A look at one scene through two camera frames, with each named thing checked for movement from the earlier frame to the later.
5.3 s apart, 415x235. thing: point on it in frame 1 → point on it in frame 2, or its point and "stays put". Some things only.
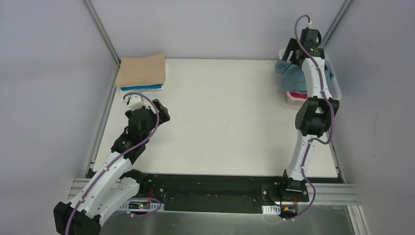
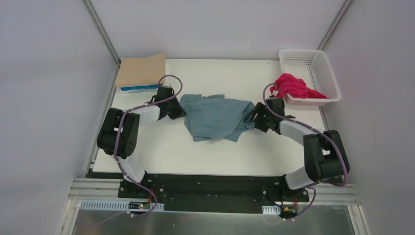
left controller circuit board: (140, 205) stays put
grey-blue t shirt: (293, 76) → (216, 117)
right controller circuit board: (288, 210) stays put
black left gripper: (160, 110) → (176, 108)
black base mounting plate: (219, 190) stays put
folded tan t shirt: (140, 71) stays put
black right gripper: (288, 54) → (259, 116)
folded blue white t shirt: (143, 88) stays put
